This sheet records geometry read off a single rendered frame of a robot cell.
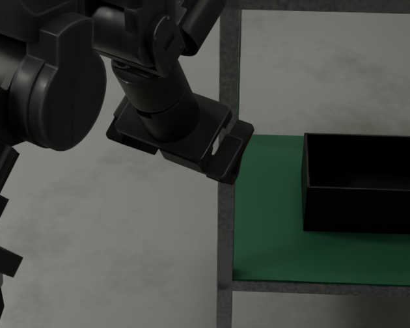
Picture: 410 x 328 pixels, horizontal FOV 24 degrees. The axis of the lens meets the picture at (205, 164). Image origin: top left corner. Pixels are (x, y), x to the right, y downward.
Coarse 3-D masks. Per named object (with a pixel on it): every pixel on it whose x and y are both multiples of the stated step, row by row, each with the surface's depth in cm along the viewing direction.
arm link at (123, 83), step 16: (112, 64) 84; (176, 64) 84; (128, 80) 83; (144, 80) 82; (160, 80) 83; (176, 80) 85; (128, 96) 86; (144, 96) 84; (160, 96) 84; (176, 96) 86
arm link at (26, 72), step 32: (0, 0) 63; (32, 0) 63; (64, 0) 65; (0, 32) 64; (32, 32) 63; (64, 32) 63; (32, 64) 65; (64, 64) 65; (96, 64) 68; (32, 96) 64; (64, 96) 66; (96, 96) 70; (32, 128) 65; (64, 128) 67
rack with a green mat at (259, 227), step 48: (240, 0) 138; (288, 0) 138; (336, 0) 137; (384, 0) 137; (240, 48) 193; (288, 144) 207; (240, 192) 194; (288, 192) 194; (240, 240) 183; (288, 240) 183; (336, 240) 183; (384, 240) 183; (240, 288) 177; (288, 288) 176; (336, 288) 175; (384, 288) 175
